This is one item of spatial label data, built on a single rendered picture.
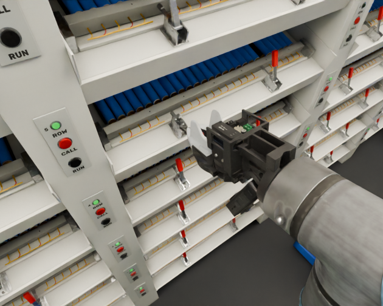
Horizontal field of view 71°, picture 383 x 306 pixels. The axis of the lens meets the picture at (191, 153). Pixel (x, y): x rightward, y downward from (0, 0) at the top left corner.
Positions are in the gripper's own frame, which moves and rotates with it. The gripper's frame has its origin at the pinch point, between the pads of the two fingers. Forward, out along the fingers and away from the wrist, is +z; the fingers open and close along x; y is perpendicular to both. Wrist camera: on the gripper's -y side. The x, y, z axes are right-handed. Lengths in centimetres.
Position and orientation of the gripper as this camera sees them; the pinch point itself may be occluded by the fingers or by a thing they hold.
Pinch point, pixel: (196, 133)
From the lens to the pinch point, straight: 49.4
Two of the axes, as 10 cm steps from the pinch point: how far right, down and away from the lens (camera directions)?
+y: -1.2, -7.7, -6.3
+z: -5.6, -4.7, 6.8
